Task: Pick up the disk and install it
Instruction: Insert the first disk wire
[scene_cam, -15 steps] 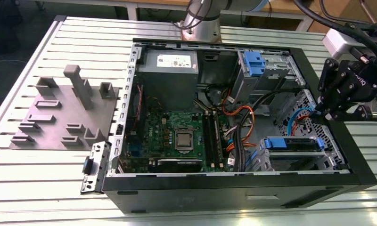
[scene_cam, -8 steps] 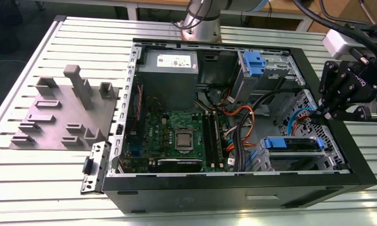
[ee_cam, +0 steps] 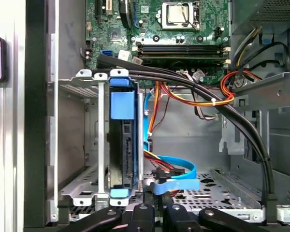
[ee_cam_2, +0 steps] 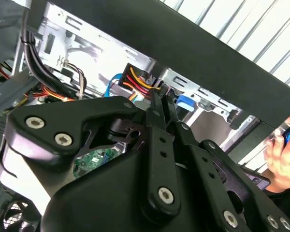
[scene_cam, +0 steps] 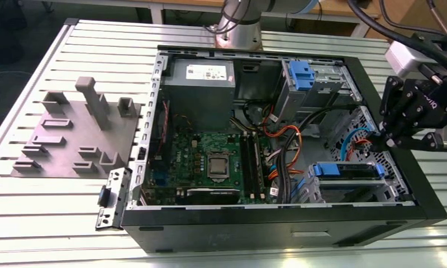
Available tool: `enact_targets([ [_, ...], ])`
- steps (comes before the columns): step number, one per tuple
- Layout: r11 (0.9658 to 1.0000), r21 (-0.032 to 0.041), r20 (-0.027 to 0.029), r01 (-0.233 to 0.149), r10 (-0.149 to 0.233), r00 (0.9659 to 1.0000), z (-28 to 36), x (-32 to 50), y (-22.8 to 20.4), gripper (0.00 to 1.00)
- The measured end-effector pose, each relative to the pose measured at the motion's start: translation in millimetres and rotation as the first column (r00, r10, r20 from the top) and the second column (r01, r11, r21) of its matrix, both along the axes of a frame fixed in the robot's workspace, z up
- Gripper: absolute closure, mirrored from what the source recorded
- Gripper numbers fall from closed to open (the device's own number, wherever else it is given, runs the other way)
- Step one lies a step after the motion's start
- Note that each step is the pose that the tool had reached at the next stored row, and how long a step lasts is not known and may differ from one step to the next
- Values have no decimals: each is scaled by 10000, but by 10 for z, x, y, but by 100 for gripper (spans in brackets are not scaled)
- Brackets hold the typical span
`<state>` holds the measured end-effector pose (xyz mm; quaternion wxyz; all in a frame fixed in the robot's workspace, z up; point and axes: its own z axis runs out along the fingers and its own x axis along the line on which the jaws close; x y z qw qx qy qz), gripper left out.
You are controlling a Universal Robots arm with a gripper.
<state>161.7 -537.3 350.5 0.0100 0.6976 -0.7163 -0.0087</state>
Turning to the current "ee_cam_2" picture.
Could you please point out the person hand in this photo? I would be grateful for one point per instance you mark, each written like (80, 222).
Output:
(282, 164)

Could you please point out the hard disk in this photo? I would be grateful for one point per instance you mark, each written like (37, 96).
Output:
(186, 101)

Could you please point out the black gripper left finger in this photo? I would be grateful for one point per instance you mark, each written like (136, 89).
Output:
(50, 120)

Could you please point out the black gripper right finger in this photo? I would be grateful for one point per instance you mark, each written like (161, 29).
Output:
(207, 174)

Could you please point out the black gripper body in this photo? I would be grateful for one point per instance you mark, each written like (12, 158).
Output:
(106, 198)

